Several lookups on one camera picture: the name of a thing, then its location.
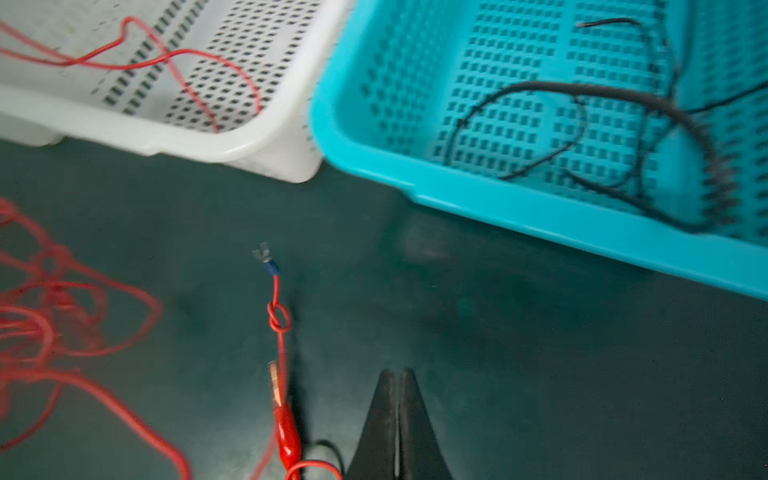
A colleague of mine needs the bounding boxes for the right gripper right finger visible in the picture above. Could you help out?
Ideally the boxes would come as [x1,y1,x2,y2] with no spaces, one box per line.
[398,369,453,480]

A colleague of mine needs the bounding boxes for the long red cable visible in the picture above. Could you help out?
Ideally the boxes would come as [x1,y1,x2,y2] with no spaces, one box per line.
[0,196,193,480]

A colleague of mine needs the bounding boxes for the black cable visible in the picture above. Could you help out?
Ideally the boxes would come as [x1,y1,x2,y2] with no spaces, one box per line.
[445,16,768,234]

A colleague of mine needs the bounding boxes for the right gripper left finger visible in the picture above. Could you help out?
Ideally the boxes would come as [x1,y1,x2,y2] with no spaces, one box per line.
[344,370,397,480]

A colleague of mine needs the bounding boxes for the green table mat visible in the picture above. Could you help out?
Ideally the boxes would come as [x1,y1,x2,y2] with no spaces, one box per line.
[1,141,767,479]

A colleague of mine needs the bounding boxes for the teal plastic basket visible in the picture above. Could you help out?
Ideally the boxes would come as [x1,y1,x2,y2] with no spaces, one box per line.
[310,1,767,298]

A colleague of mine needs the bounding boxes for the middle white plastic basket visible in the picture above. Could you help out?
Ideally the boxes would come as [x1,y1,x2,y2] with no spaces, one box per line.
[1,1,353,183]

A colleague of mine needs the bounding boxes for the red alligator clip cable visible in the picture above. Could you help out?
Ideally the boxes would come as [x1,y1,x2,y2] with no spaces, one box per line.
[249,242,344,480]

